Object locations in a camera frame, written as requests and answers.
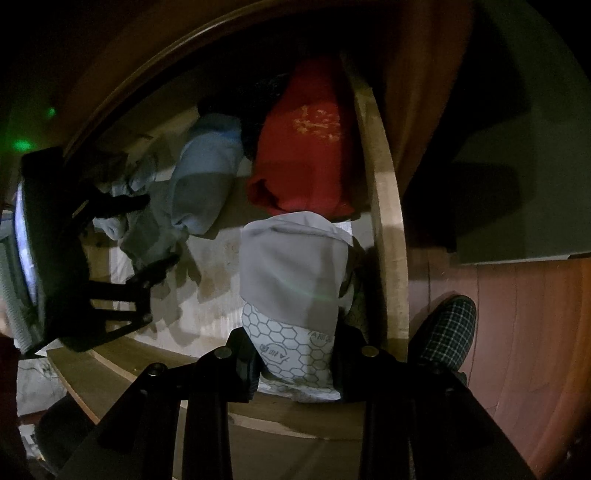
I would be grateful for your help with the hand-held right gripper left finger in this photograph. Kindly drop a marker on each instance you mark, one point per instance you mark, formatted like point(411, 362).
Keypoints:
point(247, 369)

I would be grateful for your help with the grey ribbed underwear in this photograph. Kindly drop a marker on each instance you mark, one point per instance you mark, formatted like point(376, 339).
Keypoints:
point(152, 230)

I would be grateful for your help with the red underwear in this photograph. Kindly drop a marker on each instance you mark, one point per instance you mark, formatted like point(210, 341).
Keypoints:
point(304, 152)

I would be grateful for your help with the wooden drawer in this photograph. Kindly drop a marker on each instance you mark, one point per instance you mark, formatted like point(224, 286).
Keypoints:
point(323, 27)
point(388, 207)

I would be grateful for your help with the dark cloth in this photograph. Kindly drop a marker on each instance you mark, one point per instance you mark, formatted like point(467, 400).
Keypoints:
point(249, 120)

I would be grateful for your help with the grey hexagon print underwear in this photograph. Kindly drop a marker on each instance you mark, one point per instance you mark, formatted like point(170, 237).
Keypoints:
point(291, 277)

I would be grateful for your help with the plaid slipper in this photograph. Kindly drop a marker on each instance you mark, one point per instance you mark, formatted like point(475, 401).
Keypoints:
point(445, 332)

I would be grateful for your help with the grey two-tone rolled underwear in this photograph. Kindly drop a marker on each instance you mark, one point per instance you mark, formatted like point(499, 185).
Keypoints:
point(207, 175)

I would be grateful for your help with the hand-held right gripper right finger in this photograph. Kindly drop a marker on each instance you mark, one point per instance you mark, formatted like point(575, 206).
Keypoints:
point(344, 369)

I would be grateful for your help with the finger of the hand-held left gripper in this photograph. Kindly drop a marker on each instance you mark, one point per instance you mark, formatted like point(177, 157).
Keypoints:
point(138, 286)
point(115, 203)

